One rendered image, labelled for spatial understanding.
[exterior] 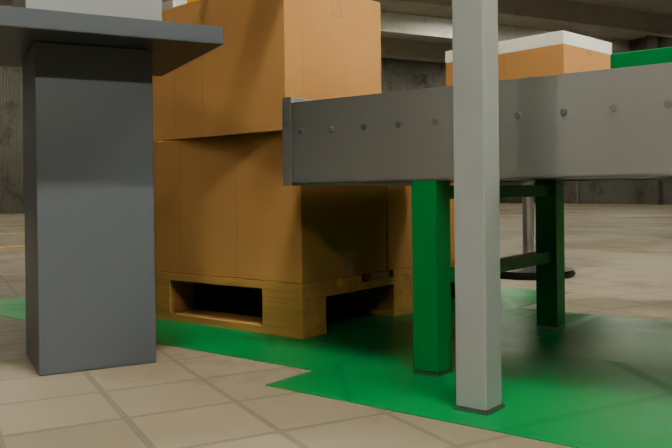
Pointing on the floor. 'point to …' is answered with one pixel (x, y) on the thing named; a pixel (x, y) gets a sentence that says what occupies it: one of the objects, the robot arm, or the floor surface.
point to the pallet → (284, 300)
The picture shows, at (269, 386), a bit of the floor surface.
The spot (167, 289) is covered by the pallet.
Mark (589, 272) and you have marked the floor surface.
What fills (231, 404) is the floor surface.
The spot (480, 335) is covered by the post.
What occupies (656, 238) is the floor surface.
